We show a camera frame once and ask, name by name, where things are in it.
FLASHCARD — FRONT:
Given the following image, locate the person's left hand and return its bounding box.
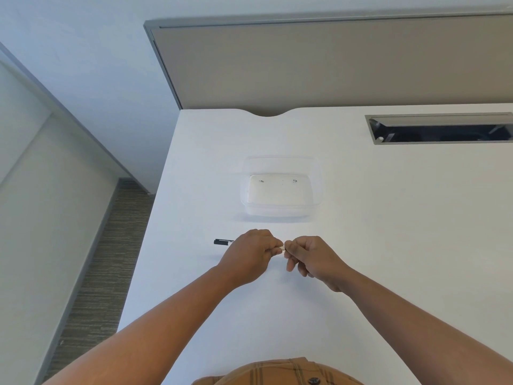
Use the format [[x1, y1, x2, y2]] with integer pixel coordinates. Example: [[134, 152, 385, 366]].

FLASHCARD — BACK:
[[216, 229, 286, 288]]

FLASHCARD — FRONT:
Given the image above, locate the person's right hand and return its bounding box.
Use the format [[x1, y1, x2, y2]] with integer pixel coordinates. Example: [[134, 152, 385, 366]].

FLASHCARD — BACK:
[[283, 235, 355, 294]]

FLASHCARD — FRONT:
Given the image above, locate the person's right forearm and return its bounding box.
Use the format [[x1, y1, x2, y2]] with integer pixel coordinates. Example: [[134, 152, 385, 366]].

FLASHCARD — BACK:
[[335, 268, 513, 385]]

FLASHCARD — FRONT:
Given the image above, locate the person's left forearm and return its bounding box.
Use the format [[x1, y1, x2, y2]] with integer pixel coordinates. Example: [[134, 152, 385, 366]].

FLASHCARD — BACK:
[[42, 265, 241, 385]]

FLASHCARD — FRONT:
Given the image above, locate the clear plastic container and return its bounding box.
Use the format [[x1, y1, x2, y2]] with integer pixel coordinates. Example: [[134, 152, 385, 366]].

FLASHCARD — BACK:
[[239, 156, 325, 218]]

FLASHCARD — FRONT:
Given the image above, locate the brown plaid shirt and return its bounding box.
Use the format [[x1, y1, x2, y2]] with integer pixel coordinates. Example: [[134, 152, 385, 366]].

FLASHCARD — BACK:
[[192, 357, 363, 385]]

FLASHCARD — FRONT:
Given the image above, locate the beige desk partition panel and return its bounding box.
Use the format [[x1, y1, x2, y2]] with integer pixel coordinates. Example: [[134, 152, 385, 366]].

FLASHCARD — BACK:
[[143, 11, 513, 118]]

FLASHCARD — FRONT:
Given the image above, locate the grey cable tray opening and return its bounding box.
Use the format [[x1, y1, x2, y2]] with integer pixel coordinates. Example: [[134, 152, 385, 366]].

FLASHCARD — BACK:
[[364, 112, 513, 145]]

